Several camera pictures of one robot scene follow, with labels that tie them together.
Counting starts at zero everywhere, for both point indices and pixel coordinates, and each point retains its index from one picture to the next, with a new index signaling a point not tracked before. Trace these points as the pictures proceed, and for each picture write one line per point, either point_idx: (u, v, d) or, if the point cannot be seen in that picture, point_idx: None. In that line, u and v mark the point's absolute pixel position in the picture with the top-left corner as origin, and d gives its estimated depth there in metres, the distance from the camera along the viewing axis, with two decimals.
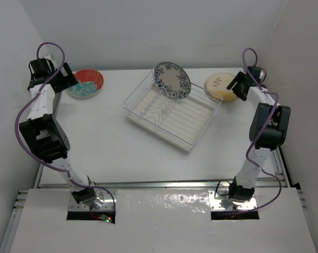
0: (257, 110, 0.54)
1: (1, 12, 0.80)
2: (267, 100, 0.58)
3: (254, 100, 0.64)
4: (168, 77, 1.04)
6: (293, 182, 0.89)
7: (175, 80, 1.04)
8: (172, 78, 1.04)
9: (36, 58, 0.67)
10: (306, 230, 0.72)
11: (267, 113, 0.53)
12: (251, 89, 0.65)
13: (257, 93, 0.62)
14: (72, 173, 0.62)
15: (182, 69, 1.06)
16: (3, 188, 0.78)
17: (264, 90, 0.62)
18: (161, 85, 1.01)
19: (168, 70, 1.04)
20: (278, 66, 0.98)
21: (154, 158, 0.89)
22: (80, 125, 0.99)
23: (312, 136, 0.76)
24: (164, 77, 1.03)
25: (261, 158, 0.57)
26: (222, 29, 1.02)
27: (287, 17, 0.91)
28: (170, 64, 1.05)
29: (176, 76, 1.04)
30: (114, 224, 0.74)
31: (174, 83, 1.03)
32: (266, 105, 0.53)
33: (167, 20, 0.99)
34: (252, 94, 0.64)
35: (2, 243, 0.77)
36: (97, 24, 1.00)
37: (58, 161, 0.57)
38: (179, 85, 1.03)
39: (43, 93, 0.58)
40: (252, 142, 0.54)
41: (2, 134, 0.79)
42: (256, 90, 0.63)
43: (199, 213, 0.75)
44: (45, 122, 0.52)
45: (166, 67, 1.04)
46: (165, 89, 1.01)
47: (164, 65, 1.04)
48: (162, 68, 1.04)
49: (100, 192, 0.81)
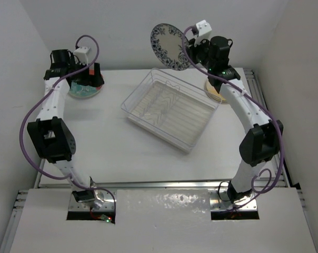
0: (252, 138, 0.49)
1: (0, 11, 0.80)
2: (252, 109, 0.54)
3: (230, 101, 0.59)
4: (168, 42, 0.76)
6: (293, 183, 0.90)
7: (175, 48, 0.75)
8: (173, 45, 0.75)
9: (58, 49, 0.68)
10: (306, 231, 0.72)
11: (262, 137, 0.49)
12: (225, 88, 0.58)
13: (236, 97, 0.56)
14: (75, 174, 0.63)
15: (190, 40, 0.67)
16: (3, 188, 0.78)
17: (243, 93, 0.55)
18: (156, 45, 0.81)
19: (171, 36, 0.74)
20: (278, 66, 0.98)
21: (153, 158, 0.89)
22: (80, 125, 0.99)
23: (312, 136, 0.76)
24: (163, 39, 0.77)
25: (257, 168, 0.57)
26: (222, 29, 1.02)
27: (285, 17, 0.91)
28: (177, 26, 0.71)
29: (178, 47, 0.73)
30: (114, 224, 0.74)
31: (173, 52, 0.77)
32: (258, 131, 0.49)
33: (167, 20, 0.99)
34: (228, 94, 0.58)
35: (2, 244, 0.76)
36: (97, 24, 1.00)
37: (62, 162, 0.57)
38: (178, 56, 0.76)
39: (57, 90, 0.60)
40: (252, 164, 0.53)
41: (3, 134, 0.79)
42: (234, 93, 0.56)
43: (200, 212, 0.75)
44: (52, 125, 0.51)
45: (169, 30, 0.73)
46: (159, 51, 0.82)
47: (168, 26, 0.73)
48: (164, 29, 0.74)
49: (100, 192, 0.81)
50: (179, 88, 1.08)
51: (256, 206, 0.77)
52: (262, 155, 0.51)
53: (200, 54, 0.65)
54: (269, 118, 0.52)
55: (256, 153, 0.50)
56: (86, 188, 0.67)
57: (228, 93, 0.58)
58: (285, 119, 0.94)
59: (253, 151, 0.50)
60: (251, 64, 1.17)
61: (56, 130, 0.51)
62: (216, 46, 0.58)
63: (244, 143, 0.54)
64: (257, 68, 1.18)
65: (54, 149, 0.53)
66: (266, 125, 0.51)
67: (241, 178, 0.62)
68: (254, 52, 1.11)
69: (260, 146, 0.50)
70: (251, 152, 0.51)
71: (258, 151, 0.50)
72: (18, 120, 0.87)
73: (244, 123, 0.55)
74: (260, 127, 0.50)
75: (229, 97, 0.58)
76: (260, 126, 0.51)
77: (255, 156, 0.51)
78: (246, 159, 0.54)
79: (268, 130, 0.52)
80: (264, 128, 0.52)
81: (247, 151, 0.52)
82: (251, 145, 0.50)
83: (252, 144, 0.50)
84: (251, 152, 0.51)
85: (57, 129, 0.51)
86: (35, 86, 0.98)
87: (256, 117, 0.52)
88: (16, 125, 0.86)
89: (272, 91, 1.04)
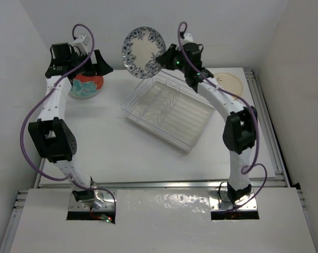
0: (230, 125, 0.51)
1: (0, 11, 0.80)
2: (227, 101, 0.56)
3: (208, 98, 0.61)
4: (141, 47, 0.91)
6: (293, 182, 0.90)
7: (147, 53, 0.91)
8: (146, 50, 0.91)
9: (59, 44, 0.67)
10: (306, 231, 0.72)
11: (239, 124, 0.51)
12: (200, 85, 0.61)
13: (211, 92, 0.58)
14: (75, 174, 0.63)
15: (163, 51, 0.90)
16: (3, 188, 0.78)
17: (217, 87, 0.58)
18: (126, 47, 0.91)
19: (148, 41, 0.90)
20: (278, 66, 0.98)
21: (153, 158, 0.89)
22: (80, 125, 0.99)
23: (312, 136, 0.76)
24: (137, 42, 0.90)
25: (246, 159, 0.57)
26: (222, 29, 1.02)
27: (286, 17, 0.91)
28: (157, 33, 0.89)
29: (151, 54, 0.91)
30: (114, 224, 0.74)
31: (142, 56, 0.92)
32: (235, 117, 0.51)
33: (166, 20, 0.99)
34: (205, 92, 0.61)
35: (2, 244, 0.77)
36: (96, 24, 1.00)
37: (62, 162, 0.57)
38: (146, 64, 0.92)
39: (58, 89, 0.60)
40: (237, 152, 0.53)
41: (3, 134, 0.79)
42: (208, 87, 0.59)
43: (200, 213, 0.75)
44: (53, 126, 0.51)
45: (148, 36, 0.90)
46: (127, 54, 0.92)
47: (148, 33, 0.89)
48: (144, 33, 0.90)
49: (100, 192, 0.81)
50: (179, 88, 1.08)
51: (256, 206, 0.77)
52: (244, 140, 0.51)
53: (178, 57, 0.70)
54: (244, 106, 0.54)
55: (237, 138, 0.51)
56: (86, 188, 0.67)
57: (204, 90, 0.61)
58: (285, 119, 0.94)
59: (234, 137, 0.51)
60: (251, 64, 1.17)
61: (56, 130, 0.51)
62: (188, 51, 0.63)
63: (226, 134, 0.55)
64: (257, 68, 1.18)
65: (55, 149, 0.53)
66: (241, 112, 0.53)
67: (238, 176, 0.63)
68: (254, 52, 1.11)
69: (239, 132, 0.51)
70: (233, 137, 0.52)
71: (239, 136, 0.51)
72: (18, 120, 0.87)
73: (222, 115, 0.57)
74: (237, 114, 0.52)
75: (205, 94, 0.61)
76: (237, 113, 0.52)
77: (237, 142, 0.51)
78: (231, 148, 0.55)
79: (245, 117, 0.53)
80: (240, 116, 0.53)
81: (229, 139, 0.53)
82: (231, 131, 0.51)
83: (231, 131, 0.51)
84: (233, 139, 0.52)
85: (58, 130, 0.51)
86: (35, 86, 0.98)
87: (232, 106, 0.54)
88: (16, 125, 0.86)
89: (272, 91, 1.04)
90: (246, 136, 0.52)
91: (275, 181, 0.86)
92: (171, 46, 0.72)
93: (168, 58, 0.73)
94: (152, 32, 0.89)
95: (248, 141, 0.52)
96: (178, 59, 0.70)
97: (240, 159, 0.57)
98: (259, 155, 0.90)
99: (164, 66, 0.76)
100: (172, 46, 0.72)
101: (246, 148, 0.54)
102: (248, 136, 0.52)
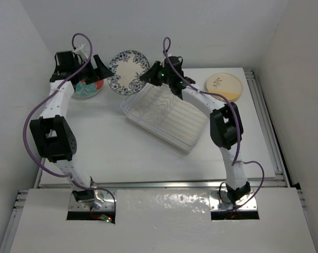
0: (214, 121, 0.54)
1: (0, 11, 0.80)
2: (208, 100, 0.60)
3: (192, 103, 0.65)
4: (126, 67, 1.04)
6: (293, 182, 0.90)
7: (130, 73, 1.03)
8: (130, 70, 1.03)
9: (63, 51, 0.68)
10: (307, 231, 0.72)
11: (222, 119, 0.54)
12: (184, 91, 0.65)
13: (193, 95, 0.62)
14: (75, 173, 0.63)
15: (147, 70, 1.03)
16: (3, 188, 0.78)
17: (198, 90, 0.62)
18: (111, 68, 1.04)
19: (132, 62, 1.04)
20: (278, 66, 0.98)
21: (153, 158, 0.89)
22: (80, 126, 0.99)
23: (312, 136, 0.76)
24: (122, 64, 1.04)
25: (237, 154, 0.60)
26: (222, 29, 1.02)
27: (286, 17, 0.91)
28: (141, 56, 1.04)
29: (135, 73, 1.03)
30: (114, 224, 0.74)
31: (126, 76, 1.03)
32: (217, 114, 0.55)
33: (167, 20, 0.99)
34: (188, 97, 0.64)
35: (2, 244, 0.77)
36: (96, 24, 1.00)
37: (62, 162, 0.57)
38: (129, 83, 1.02)
39: (61, 91, 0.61)
40: (226, 147, 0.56)
41: (2, 134, 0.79)
42: (191, 92, 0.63)
43: (200, 213, 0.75)
44: (55, 123, 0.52)
45: (133, 58, 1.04)
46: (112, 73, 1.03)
47: (133, 56, 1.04)
48: (129, 57, 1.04)
49: (100, 192, 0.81)
50: None
51: (256, 206, 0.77)
52: (230, 135, 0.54)
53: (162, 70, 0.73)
54: (225, 104, 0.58)
55: (223, 134, 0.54)
56: (86, 188, 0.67)
57: (187, 95, 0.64)
58: (285, 119, 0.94)
59: (220, 133, 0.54)
60: (251, 64, 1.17)
61: (57, 128, 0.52)
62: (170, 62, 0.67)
63: (212, 132, 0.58)
64: (257, 68, 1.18)
65: (54, 148, 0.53)
66: (224, 109, 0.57)
67: (236, 175, 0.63)
68: (254, 52, 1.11)
69: (224, 127, 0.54)
70: (219, 134, 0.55)
71: (225, 132, 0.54)
72: (17, 120, 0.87)
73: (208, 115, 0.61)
74: (219, 111, 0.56)
75: (188, 98, 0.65)
76: (219, 110, 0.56)
77: (224, 137, 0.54)
78: (220, 145, 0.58)
79: (228, 114, 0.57)
80: (223, 113, 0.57)
81: (216, 136, 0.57)
82: (215, 127, 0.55)
83: (217, 127, 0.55)
84: (219, 135, 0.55)
85: (59, 128, 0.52)
86: (35, 86, 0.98)
87: (214, 105, 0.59)
88: (16, 125, 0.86)
89: (272, 91, 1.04)
90: (231, 130, 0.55)
91: (275, 181, 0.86)
92: (155, 62, 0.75)
93: (153, 72, 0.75)
94: (137, 56, 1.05)
95: (233, 136, 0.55)
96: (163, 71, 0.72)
97: (231, 155, 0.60)
98: (259, 155, 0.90)
99: (149, 80, 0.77)
100: (156, 61, 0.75)
101: (234, 143, 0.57)
102: (232, 129, 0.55)
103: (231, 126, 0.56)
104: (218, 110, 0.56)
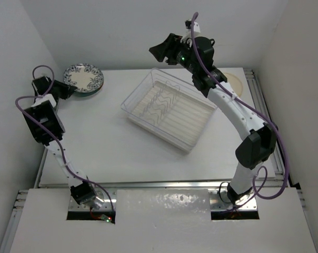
0: (250, 144, 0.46)
1: (2, 12, 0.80)
2: (246, 115, 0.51)
3: (219, 106, 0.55)
4: (79, 76, 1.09)
6: (293, 183, 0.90)
7: (86, 79, 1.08)
8: (85, 77, 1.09)
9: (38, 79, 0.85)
10: (307, 232, 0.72)
11: (259, 143, 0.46)
12: (212, 92, 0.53)
13: (226, 101, 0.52)
14: (68, 158, 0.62)
15: (100, 75, 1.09)
16: (3, 188, 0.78)
17: (234, 96, 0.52)
18: (67, 78, 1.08)
19: (85, 72, 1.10)
20: (278, 66, 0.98)
21: (153, 158, 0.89)
22: (79, 126, 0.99)
23: (312, 136, 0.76)
24: (76, 74, 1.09)
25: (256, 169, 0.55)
26: (222, 30, 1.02)
27: (286, 17, 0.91)
28: (91, 67, 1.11)
29: (89, 78, 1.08)
30: (114, 224, 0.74)
31: (82, 81, 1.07)
32: (256, 136, 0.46)
33: (166, 20, 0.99)
34: (217, 99, 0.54)
35: (2, 244, 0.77)
36: (96, 23, 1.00)
37: (54, 144, 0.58)
38: (87, 85, 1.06)
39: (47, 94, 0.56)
40: (248, 165, 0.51)
41: (3, 134, 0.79)
42: (222, 95, 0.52)
43: (200, 213, 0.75)
44: (42, 106, 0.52)
45: (85, 69, 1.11)
46: (67, 80, 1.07)
47: (84, 67, 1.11)
48: (80, 68, 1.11)
49: (99, 192, 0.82)
50: (179, 88, 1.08)
51: (256, 206, 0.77)
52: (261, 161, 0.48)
53: (182, 51, 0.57)
54: (264, 123, 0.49)
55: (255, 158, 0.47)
56: (81, 178, 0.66)
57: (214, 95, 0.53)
58: (286, 119, 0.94)
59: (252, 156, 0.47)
60: (251, 64, 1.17)
61: (47, 112, 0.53)
62: (199, 49, 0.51)
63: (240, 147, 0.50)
64: (257, 68, 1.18)
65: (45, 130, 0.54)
66: (260, 129, 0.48)
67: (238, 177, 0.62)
68: (254, 52, 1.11)
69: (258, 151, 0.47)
70: (249, 155, 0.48)
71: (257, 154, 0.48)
72: (17, 120, 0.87)
73: (240, 131, 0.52)
74: (257, 132, 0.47)
75: (216, 100, 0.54)
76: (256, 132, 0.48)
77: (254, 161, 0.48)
78: (244, 163, 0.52)
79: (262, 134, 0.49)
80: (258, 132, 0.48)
81: (245, 155, 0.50)
82: (247, 148, 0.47)
83: (250, 150, 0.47)
84: (250, 157, 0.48)
85: (47, 111, 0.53)
86: None
87: (251, 124, 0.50)
88: (17, 125, 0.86)
89: (272, 91, 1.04)
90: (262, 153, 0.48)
91: (275, 181, 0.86)
92: (172, 37, 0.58)
93: (171, 50, 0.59)
94: (87, 67, 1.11)
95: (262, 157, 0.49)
96: (184, 55, 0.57)
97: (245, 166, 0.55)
98: None
99: (164, 59, 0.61)
100: (172, 36, 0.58)
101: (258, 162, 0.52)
102: (264, 152, 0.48)
103: (264, 144, 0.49)
104: (256, 130, 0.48)
